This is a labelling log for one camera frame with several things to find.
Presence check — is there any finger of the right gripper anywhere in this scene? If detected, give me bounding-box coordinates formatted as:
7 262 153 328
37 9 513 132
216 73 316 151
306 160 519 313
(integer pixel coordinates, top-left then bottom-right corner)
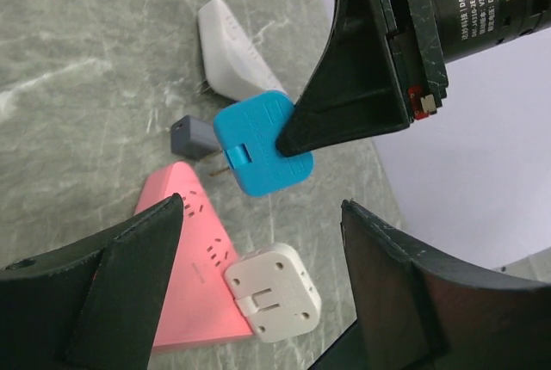
275 0 409 157

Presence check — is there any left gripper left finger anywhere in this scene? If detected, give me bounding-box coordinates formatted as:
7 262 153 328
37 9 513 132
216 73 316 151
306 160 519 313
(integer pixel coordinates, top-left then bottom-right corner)
1 194 183 369

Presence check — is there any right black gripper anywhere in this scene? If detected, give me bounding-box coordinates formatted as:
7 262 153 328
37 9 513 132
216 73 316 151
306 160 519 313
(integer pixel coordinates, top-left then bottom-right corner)
372 0 550 123

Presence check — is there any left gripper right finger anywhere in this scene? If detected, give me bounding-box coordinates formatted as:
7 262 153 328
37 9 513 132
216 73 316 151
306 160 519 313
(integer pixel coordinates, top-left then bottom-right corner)
314 200 550 369

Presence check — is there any pink triangular power strip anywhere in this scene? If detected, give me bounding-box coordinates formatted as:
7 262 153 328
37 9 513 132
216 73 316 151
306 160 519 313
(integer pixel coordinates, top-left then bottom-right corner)
134 162 253 354

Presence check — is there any blue square plug adapter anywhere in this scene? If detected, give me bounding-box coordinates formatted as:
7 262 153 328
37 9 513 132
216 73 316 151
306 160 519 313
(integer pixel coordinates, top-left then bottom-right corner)
213 90 314 197

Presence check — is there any white square plug adapter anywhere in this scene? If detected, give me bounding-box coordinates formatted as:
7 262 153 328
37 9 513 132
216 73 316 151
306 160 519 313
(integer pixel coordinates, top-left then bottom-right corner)
224 243 322 343

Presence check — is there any small grey plug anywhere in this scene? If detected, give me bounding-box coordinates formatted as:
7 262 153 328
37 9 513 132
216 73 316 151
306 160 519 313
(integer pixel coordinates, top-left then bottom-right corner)
170 115 220 161

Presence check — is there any white triangular power strip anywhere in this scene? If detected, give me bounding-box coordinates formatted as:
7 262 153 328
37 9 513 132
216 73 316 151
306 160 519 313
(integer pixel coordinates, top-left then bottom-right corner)
197 0 284 102

